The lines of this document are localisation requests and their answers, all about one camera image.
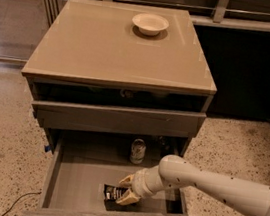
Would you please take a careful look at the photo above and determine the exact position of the black cable on floor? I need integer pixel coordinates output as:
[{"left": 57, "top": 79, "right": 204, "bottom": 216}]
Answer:
[{"left": 0, "top": 185, "right": 43, "bottom": 216}]

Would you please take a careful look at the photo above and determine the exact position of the closed grey top drawer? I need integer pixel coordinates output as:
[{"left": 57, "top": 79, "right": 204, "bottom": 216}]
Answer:
[{"left": 32, "top": 100, "right": 206, "bottom": 138}]

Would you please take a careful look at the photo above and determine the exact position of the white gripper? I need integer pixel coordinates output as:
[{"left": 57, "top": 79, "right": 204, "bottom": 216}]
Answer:
[{"left": 116, "top": 166, "right": 168, "bottom": 206}]

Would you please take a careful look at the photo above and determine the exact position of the grey drawer cabinet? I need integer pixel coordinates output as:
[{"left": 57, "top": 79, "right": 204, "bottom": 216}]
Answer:
[{"left": 22, "top": 0, "right": 217, "bottom": 154}]

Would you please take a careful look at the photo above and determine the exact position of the black rxbar chocolate wrapper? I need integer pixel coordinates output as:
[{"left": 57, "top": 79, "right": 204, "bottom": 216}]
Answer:
[{"left": 103, "top": 185, "right": 127, "bottom": 202}]

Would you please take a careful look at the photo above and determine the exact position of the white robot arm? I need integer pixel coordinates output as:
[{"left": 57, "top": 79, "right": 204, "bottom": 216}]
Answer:
[{"left": 116, "top": 155, "right": 270, "bottom": 216}]

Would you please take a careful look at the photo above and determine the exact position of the white can in drawer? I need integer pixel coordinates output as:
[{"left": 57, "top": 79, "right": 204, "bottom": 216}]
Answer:
[{"left": 129, "top": 139, "right": 146, "bottom": 164}]

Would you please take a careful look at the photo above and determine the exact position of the open grey middle drawer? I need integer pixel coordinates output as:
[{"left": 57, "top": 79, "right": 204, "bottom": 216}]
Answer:
[{"left": 23, "top": 130, "right": 189, "bottom": 216}]

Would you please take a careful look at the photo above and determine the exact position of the white ceramic bowl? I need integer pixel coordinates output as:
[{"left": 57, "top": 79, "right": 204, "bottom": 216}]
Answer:
[{"left": 132, "top": 13, "right": 169, "bottom": 37}]

